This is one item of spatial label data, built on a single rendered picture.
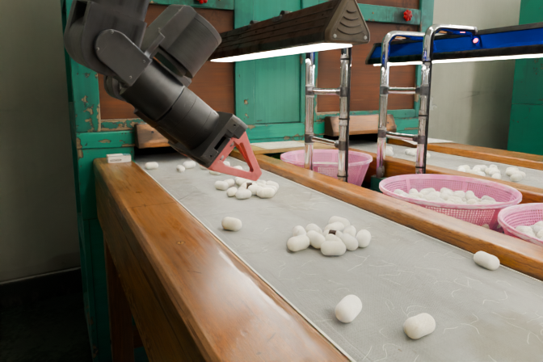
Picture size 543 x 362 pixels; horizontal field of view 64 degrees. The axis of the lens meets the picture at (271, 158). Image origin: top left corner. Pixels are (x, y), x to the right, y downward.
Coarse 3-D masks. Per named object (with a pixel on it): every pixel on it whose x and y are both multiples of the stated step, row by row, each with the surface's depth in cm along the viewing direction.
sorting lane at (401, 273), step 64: (192, 192) 96; (320, 192) 96; (256, 256) 61; (320, 256) 61; (384, 256) 61; (448, 256) 61; (320, 320) 44; (384, 320) 44; (448, 320) 44; (512, 320) 44
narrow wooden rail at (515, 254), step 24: (264, 168) 121; (288, 168) 111; (336, 192) 90; (360, 192) 86; (384, 216) 78; (408, 216) 72; (432, 216) 71; (456, 240) 64; (480, 240) 60; (504, 240) 60; (504, 264) 57; (528, 264) 54
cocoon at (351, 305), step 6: (342, 300) 44; (348, 300) 44; (354, 300) 44; (336, 306) 44; (342, 306) 43; (348, 306) 43; (354, 306) 43; (360, 306) 44; (336, 312) 43; (342, 312) 43; (348, 312) 43; (354, 312) 43; (342, 318) 43; (348, 318) 43
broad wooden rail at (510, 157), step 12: (396, 144) 171; (408, 144) 165; (432, 144) 156; (444, 144) 156; (456, 144) 156; (468, 156) 141; (480, 156) 137; (492, 156) 133; (504, 156) 130; (516, 156) 130; (528, 156) 130; (540, 156) 130; (540, 168) 120
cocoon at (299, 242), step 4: (296, 236) 63; (300, 236) 63; (304, 236) 63; (288, 240) 62; (292, 240) 62; (296, 240) 62; (300, 240) 62; (304, 240) 62; (308, 240) 63; (288, 244) 62; (292, 244) 61; (296, 244) 61; (300, 244) 62; (304, 244) 62; (308, 244) 63; (288, 248) 62; (292, 248) 62; (296, 248) 62; (300, 248) 62; (304, 248) 63
